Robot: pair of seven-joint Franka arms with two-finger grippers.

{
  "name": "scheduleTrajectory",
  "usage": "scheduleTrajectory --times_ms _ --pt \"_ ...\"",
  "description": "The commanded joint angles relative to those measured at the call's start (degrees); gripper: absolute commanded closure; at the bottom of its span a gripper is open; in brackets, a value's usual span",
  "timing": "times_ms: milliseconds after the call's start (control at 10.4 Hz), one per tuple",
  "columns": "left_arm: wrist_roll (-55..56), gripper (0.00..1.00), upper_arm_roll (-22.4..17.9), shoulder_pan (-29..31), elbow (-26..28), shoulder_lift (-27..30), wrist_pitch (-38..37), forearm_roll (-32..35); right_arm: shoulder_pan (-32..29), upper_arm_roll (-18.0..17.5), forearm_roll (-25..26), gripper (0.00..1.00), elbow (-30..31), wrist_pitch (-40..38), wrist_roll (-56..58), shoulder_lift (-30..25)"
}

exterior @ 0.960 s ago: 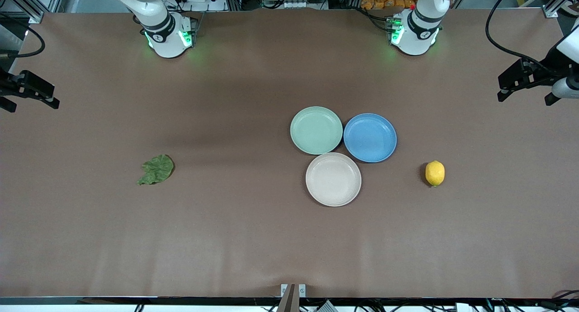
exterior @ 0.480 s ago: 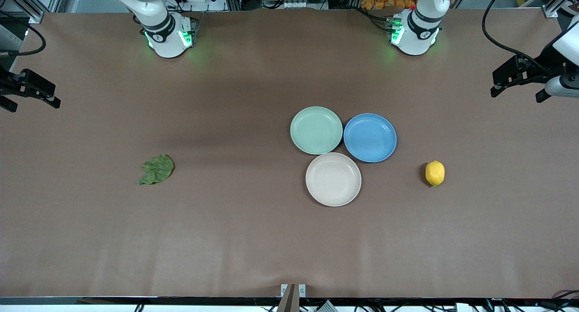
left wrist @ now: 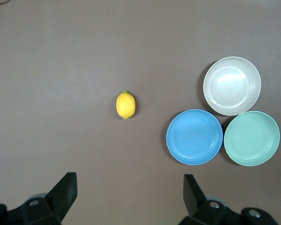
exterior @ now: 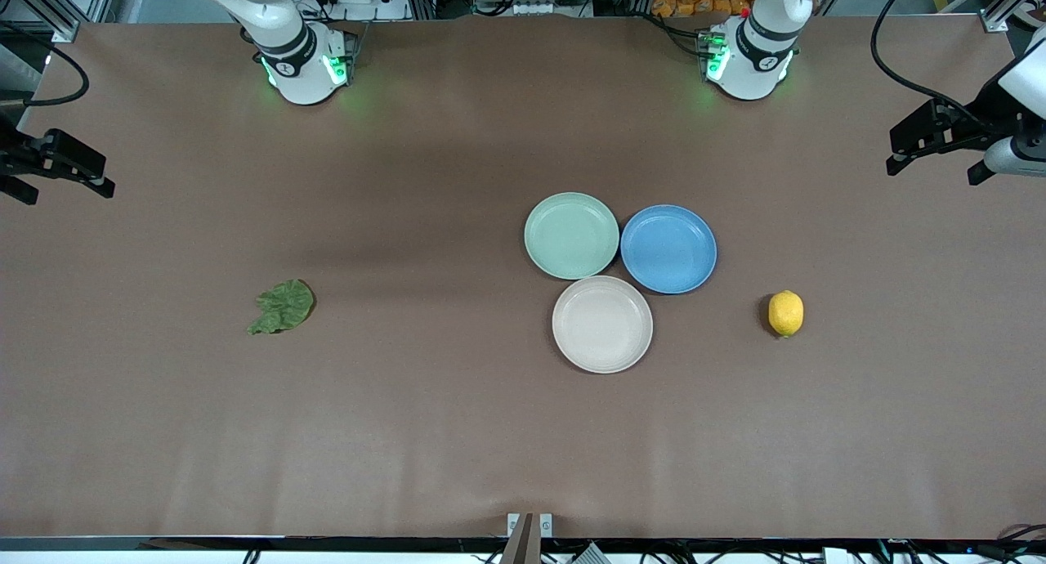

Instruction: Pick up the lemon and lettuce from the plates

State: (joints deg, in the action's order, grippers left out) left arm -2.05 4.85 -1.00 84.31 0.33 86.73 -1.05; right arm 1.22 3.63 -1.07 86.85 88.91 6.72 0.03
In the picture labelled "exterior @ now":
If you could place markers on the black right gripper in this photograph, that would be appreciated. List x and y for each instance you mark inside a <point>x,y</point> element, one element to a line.
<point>16,157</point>

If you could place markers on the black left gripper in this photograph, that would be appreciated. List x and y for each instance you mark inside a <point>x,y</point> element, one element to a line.
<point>980,120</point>

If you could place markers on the yellow lemon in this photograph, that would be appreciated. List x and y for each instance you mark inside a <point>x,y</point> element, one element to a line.
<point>786,313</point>

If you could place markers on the green lettuce leaf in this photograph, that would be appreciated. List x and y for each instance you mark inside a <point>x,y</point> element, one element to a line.
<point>282,306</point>

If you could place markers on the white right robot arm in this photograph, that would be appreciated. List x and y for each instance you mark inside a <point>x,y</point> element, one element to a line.
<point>304,61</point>

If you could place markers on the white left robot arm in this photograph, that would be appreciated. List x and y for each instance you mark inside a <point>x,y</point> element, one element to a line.
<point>756,57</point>

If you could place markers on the blue plate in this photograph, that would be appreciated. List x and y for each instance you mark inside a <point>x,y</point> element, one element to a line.
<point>668,249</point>

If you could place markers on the light green plate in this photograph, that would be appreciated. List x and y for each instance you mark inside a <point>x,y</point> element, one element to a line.
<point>572,235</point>

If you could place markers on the beige plate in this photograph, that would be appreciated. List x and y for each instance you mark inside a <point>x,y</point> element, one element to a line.
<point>602,324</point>

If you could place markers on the aluminium frame profile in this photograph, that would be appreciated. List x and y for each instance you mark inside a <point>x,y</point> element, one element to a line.
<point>1001,12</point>
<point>65,12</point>

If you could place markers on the small metal bracket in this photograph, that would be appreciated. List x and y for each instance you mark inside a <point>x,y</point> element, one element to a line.
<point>513,525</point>

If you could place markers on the brown camera pole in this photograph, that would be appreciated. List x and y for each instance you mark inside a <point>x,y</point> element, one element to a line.
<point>523,543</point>

